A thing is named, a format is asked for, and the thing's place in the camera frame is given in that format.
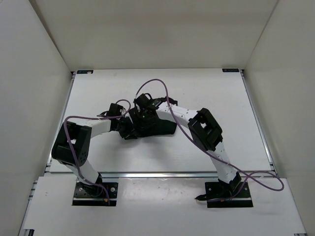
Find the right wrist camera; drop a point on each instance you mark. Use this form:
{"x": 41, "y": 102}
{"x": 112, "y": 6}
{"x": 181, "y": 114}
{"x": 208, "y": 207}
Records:
{"x": 143, "y": 101}

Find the left blue corner sticker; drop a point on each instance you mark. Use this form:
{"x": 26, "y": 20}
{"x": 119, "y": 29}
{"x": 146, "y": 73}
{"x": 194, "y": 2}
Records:
{"x": 84, "y": 72}

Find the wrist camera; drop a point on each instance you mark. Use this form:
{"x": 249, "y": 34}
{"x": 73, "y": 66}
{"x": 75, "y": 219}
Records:
{"x": 113, "y": 111}
{"x": 143, "y": 101}

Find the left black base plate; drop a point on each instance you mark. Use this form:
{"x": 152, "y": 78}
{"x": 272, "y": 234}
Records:
{"x": 90, "y": 195}

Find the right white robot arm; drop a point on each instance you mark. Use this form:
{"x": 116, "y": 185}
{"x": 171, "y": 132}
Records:
{"x": 159, "y": 114}

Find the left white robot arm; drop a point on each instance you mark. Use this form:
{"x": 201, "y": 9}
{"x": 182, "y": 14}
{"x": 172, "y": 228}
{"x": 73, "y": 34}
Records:
{"x": 71, "y": 148}

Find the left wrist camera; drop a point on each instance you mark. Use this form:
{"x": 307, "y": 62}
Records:
{"x": 113, "y": 111}

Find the right blue corner sticker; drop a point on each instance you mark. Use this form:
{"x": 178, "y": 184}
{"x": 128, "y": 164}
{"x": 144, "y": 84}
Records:
{"x": 230, "y": 70}

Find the aluminium front rail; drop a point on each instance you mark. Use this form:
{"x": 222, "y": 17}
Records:
{"x": 159, "y": 175}

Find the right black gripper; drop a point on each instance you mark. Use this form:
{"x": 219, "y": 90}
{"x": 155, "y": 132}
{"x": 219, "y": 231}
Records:
{"x": 138, "y": 116}

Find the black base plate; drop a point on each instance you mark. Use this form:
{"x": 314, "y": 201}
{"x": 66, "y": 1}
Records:
{"x": 90, "y": 195}
{"x": 217, "y": 197}

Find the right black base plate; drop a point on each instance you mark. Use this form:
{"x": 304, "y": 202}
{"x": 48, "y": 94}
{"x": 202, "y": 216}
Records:
{"x": 217, "y": 197}

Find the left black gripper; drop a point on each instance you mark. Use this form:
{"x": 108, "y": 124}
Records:
{"x": 131, "y": 129}

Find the blue corner sticker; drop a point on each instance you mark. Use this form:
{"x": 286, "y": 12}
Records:
{"x": 230, "y": 70}
{"x": 84, "y": 72}

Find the black skirt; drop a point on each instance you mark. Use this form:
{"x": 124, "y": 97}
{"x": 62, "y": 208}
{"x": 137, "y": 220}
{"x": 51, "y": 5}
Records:
{"x": 153, "y": 127}

